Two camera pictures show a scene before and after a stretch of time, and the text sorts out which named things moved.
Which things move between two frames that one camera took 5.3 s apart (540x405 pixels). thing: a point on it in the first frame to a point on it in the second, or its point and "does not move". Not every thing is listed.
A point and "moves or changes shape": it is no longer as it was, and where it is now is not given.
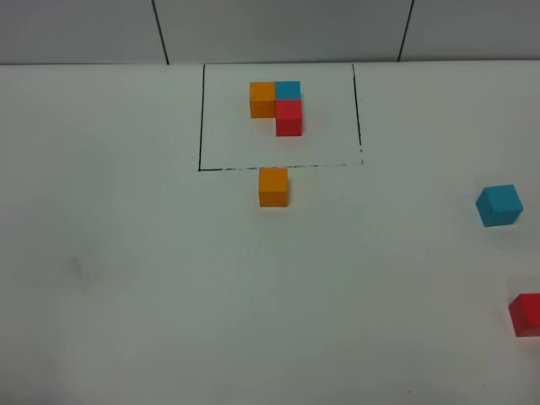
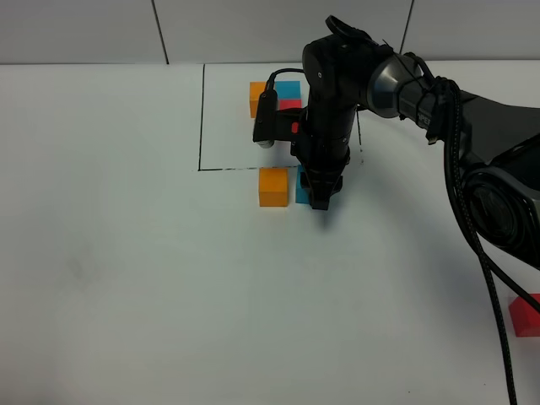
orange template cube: (262, 99) does not move
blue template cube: (288, 90) does not move
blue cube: (499, 205) moves or changes shape
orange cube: (273, 187) does not move
